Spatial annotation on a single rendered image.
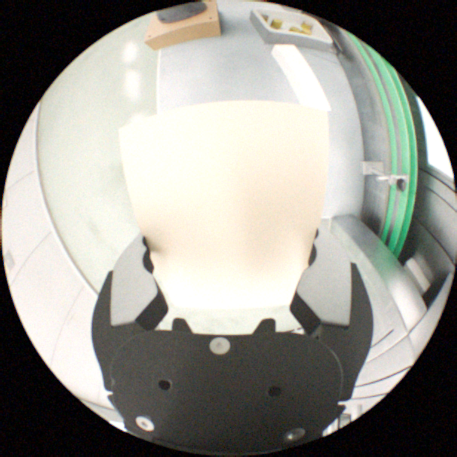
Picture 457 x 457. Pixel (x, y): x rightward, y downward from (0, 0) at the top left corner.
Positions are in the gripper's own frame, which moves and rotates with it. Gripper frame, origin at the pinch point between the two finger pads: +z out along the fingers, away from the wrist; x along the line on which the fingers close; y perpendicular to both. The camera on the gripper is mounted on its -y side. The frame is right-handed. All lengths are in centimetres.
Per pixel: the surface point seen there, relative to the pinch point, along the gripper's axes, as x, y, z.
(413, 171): 56, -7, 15
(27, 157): -330, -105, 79
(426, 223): 71, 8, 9
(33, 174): -324, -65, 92
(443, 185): 67, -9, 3
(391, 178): 36.7, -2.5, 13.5
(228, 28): 2, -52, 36
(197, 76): -7.9, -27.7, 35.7
